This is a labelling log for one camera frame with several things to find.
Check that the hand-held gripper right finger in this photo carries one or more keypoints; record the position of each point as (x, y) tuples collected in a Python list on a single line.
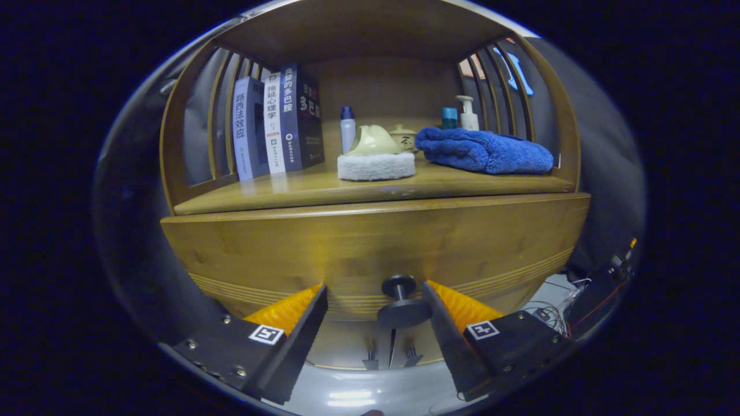
[(451, 346)]

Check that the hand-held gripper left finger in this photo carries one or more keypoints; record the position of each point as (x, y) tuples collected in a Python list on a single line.
[(289, 352)]

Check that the wooden drawer with black knob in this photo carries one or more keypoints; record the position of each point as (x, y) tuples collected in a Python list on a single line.
[(347, 248)]

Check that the cream scrubber with white pad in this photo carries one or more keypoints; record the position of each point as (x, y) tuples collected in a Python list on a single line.
[(376, 164)]

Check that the wooden cabinet door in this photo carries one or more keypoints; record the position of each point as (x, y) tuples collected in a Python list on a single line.
[(428, 341), (341, 344)]

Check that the wooden countertop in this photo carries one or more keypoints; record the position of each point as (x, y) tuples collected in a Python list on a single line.
[(300, 193)]

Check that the wooden cabinet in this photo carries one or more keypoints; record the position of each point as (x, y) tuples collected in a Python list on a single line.
[(370, 29)]

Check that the dark side table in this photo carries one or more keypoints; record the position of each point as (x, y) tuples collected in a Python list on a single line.
[(595, 300)]

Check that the orange and black tool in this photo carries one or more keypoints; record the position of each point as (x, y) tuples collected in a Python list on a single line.
[(625, 257)]

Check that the folded blue towel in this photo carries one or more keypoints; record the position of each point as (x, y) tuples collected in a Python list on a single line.
[(485, 151)]

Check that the small beige ceramic teapot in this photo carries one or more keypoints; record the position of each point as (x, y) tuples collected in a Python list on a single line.
[(406, 138)]

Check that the light blue book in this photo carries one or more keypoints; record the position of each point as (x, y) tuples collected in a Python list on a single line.
[(245, 133)]

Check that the white book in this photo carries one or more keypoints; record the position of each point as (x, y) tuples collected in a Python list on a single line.
[(273, 127)]

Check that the white spray bottle blue cap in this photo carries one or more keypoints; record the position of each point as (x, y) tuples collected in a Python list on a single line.
[(347, 133)]

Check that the teal bottle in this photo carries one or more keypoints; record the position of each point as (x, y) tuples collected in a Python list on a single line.
[(449, 118)]

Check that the white pump bottle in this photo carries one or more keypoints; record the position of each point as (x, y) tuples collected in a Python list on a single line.
[(469, 118)]

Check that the dark blue book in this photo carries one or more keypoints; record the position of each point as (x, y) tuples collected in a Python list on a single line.
[(303, 121)]

